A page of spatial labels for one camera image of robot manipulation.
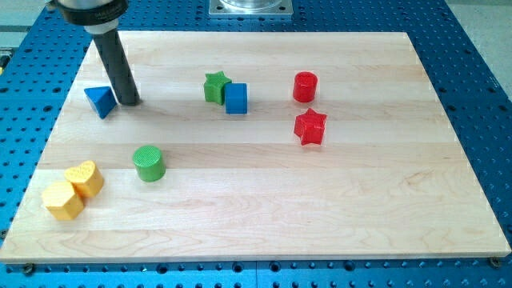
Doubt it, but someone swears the blue triangle block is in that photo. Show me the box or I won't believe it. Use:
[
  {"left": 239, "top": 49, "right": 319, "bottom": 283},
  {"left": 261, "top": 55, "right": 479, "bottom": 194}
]
[{"left": 84, "top": 86, "right": 117, "bottom": 119}]

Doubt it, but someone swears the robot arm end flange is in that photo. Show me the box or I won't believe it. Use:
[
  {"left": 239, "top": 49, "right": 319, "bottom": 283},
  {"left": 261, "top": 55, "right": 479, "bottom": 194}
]
[{"left": 46, "top": 0, "right": 129, "bottom": 35}]

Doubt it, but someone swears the blue cube block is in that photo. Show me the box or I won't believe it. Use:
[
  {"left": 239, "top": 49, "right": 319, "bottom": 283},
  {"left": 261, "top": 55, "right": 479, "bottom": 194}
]
[{"left": 224, "top": 83, "right": 248, "bottom": 114}]

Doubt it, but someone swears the red star block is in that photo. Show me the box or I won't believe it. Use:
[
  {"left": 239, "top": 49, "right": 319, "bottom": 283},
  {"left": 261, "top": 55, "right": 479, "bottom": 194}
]
[{"left": 294, "top": 108, "right": 327, "bottom": 146}]

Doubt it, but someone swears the green star block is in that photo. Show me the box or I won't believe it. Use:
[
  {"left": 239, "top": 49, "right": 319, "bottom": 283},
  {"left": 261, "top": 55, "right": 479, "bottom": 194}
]
[{"left": 203, "top": 71, "right": 232, "bottom": 105}]

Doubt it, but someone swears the red cylinder block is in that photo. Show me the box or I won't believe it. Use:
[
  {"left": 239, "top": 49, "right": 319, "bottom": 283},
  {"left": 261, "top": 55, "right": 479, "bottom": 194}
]
[{"left": 293, "top": 71, "right": 318, "bottom": 103}]

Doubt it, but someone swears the green cylinder block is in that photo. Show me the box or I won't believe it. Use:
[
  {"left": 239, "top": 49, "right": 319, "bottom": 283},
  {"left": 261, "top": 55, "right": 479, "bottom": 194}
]
[{"left": 132, "top": 146, "right": 166, "bottom": 182}]

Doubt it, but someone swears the wooden board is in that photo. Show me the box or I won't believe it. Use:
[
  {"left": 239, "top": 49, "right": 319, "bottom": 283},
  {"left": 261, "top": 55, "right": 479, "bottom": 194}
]
[{"left": 1, "top": 31, "right": 510, "bottom": 263}]

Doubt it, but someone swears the yellow heart block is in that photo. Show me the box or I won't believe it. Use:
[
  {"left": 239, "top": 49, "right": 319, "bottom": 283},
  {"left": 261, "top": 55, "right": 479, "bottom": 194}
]
[{"left": 64, "top": 160, "right": 104, "bottom": 198}]

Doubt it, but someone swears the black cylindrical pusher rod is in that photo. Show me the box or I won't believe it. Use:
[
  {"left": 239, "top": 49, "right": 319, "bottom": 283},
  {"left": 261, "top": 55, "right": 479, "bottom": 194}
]
[{"left": 93, "top": 29, "right": 140, "bottom": 106}]

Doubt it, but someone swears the yellow hexagon block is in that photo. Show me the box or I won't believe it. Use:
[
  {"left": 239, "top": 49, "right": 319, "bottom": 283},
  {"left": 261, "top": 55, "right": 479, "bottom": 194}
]
[{"left": 42, "top": 181, "right": 85, "bottom": 221}]

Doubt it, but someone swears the blue perforated table plate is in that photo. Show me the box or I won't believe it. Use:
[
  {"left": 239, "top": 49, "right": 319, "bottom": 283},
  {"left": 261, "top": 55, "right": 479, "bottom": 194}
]
[{"left": 1, "top": 0, "right": 511, "bottom": 287}]

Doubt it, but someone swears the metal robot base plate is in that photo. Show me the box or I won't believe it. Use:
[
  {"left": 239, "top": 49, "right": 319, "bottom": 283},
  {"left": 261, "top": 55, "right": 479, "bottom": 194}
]
[{"left": 209, "top": 0, "right": 294, "bottom": 16}]

